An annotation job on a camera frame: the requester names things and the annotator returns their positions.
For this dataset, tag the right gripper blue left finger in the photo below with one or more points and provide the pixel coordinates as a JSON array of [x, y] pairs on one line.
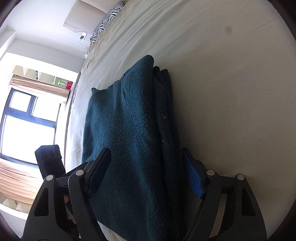
[[97, 171]]

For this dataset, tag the red storage box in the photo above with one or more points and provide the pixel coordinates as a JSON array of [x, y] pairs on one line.
[[69, 85]]

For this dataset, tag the beige curtain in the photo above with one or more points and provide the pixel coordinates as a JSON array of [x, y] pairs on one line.
[[39, 88]]

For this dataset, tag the beige padded headboard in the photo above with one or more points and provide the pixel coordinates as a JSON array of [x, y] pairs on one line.
[[86, 15]]

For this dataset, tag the beige bed sheet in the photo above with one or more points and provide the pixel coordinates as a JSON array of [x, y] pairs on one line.
[[232, 68]]

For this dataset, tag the dark green knit sweater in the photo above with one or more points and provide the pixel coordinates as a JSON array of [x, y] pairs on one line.
[[145, 192]]

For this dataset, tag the zebra print pillow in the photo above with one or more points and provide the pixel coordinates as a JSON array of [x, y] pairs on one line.
[[115, 10]]

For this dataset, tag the white wall shelf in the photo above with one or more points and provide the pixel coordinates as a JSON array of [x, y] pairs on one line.
[[40, 76]]

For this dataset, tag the person's left hand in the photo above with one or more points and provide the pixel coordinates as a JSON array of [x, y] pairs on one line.
[[70, 215]]

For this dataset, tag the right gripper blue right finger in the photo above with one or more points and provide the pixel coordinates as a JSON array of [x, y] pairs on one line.
[[196, 173]]

